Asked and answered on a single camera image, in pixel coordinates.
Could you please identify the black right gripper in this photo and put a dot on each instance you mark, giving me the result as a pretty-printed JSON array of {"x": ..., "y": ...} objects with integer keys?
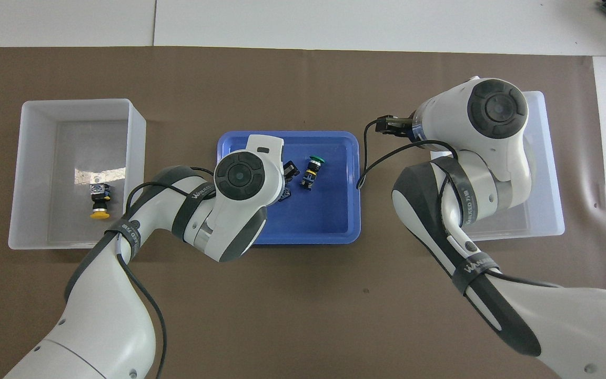
[{"x": 407, "y": 126}]

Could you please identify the green push button switch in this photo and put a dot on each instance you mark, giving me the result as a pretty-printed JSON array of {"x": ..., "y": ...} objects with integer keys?
[{"x": 311, "y": 173}]

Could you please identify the yellow push button switch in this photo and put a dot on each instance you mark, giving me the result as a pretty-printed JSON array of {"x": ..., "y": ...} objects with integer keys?
[
  {"x": 100, "y": 202},
  {"x": 284, "y": 196}
]

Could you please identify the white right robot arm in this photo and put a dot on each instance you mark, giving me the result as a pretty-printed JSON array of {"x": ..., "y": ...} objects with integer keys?
[{"x": 497, "y": 108}]

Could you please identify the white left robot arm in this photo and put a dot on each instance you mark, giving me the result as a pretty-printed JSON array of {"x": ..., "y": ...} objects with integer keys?
[{"x": 240, "y": 176}]

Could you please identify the blue plastic tray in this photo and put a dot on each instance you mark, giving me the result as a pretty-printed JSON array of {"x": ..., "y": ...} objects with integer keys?
[{"x": 329, "y": 221}]

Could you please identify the brown paper table mat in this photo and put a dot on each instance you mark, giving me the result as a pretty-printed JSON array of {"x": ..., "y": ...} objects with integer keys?
[{"x": 303, "y": 316}]

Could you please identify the translucent white plastic box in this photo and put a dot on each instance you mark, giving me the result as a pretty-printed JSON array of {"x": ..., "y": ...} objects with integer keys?
[
  {"x": 545, "y": 210},
  {"x": 66, "y": 226}
]

